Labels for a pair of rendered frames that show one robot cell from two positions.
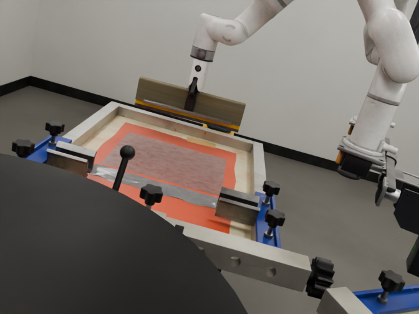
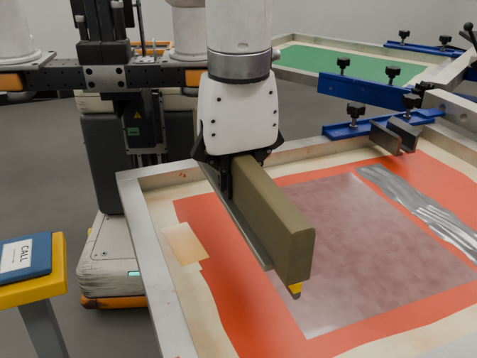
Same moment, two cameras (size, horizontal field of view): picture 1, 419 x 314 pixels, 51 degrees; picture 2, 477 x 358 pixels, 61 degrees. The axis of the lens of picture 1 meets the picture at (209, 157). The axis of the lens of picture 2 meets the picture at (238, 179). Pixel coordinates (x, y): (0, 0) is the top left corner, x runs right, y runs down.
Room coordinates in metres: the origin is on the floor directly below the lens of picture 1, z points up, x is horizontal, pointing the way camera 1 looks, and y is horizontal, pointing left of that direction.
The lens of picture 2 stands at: (1.58, 0.56, 1.40)
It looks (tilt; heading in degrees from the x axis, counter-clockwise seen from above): 31 degrees down; 249
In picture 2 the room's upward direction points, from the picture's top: straight up
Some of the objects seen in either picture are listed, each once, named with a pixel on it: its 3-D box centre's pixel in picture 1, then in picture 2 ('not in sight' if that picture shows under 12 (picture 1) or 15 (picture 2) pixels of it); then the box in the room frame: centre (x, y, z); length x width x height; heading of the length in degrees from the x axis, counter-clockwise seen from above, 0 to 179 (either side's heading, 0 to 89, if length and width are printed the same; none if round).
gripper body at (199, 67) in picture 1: (198, 71); (238, 106); (1.40, 0.11, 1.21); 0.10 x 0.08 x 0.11; 0
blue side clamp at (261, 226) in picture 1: (263, 228); (378, 133); (0.92, -0.17, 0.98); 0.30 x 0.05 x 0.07; 0
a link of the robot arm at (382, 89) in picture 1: (394, 74); not in sight; (1.30, -0.44, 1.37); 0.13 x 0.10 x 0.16; 171
